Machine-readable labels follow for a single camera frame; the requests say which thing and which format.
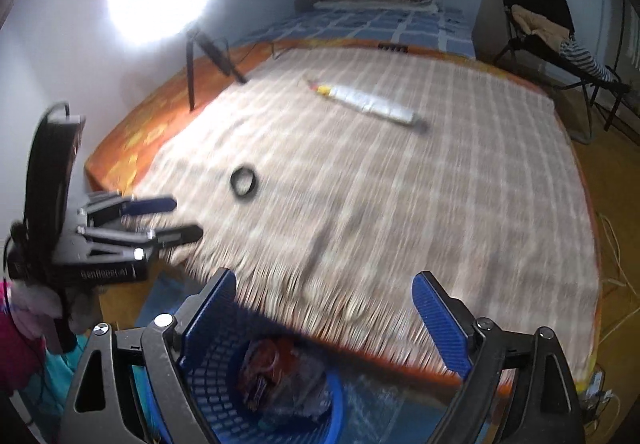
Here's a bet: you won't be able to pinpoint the black ring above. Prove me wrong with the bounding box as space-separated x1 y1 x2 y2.
229 165 260 199

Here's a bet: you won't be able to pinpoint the long white snack wrapper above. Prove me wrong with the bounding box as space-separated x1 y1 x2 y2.
303 76 428 132

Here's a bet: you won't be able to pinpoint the blue plastic trash basket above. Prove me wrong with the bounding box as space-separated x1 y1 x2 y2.
134 273 381 444

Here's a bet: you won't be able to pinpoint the orange floral bed sheet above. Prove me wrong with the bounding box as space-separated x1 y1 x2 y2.
83 37 609 394

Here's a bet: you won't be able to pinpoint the beige plaid blanket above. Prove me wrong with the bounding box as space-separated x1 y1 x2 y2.
124 46 601 380

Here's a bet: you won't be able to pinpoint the black mini tripod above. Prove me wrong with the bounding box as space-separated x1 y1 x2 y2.
186 25 247 112

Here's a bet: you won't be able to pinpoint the blue checkered bed sheet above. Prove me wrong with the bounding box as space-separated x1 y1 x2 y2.
238 8 475 59

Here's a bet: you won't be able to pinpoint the black folding chair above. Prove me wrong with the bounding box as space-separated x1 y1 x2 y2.
494 34 634 132

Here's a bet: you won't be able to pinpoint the dark cabinet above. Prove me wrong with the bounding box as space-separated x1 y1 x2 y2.
472 0 575 59

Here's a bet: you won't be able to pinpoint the clothes on chair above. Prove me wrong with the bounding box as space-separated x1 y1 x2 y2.
510 4 615 82

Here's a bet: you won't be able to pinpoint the floor power strip with cables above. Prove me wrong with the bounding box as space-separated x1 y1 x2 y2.
579 213 640 425

